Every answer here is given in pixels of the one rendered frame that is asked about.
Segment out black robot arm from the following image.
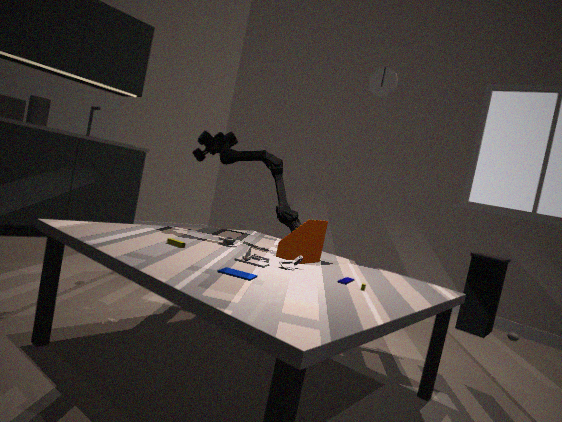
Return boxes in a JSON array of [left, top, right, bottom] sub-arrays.
[[198, 130, 302, 232]]

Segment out yellow flat bar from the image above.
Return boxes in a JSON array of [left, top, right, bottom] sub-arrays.
[[166, 238, 185, 248]]

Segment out blue block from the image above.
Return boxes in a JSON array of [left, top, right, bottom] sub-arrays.
[[217, 267, 258, 281]]

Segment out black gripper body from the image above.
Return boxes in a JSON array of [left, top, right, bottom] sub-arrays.
[[192, 132, 224, 162]]

